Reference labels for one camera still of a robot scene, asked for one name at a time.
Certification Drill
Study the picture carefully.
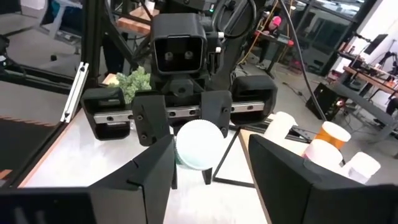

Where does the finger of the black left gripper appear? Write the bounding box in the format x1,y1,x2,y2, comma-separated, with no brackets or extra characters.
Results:
131,93,172,147
200,90,234,187

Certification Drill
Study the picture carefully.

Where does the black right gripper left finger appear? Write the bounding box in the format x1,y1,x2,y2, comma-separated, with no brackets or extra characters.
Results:
0,134,178,224

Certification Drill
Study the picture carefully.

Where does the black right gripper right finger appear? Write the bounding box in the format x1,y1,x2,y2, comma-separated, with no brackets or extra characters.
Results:
248,134,398,224

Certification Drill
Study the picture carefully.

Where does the small clear medicine bottle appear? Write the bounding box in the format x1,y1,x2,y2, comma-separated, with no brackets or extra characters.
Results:
343,151,382,185

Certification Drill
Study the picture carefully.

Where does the orange medicine bottle white cap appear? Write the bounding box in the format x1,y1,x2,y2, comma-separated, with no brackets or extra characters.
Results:
314,120,352,150

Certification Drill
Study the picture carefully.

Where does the green artificial potted plant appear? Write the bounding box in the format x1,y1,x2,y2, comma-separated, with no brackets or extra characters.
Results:
108,65,153,105

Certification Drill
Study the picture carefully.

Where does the white plastic table cover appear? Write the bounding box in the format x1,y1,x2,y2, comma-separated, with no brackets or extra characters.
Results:
23,108,271,224

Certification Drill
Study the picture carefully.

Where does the black equipment case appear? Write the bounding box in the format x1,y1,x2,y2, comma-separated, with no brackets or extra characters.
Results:
305,82,343,121

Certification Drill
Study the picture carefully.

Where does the person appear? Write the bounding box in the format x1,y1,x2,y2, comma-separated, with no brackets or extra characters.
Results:
261,15,284,41

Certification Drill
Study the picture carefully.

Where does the wooden background table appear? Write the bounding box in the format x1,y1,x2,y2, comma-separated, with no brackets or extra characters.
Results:
116,6,161,37

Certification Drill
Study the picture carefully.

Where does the black Husky floor mat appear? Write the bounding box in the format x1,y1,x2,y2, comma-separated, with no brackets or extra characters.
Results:
0,114,68,187

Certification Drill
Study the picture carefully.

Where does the grey metal workbench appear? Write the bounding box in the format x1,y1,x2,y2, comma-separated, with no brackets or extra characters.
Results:
335,65,398,144

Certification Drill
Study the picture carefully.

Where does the black background monitor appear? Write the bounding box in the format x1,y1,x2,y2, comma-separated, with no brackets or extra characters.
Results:
363,33,389,56

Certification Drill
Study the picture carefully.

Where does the right wrist camera black cable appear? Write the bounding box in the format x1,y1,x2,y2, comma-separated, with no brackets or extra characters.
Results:
277,0,328,122

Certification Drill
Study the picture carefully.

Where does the wrist camera black cable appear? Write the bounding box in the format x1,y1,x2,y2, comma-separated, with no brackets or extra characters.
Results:
277,0,328,122
211,0,258,40

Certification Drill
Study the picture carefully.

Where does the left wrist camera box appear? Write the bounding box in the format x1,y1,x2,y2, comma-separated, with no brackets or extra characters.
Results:
150,12,208,75

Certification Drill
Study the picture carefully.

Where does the silver aluminium rail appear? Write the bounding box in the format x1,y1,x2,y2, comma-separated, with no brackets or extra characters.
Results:
60,61,90,124

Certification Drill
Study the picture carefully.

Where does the left wrist camera black cable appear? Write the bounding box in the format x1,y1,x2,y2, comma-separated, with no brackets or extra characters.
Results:
211,0,258,40

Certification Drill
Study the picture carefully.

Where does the black aluminium table frame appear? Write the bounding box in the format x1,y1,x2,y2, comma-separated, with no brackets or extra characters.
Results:
0,0,156,189

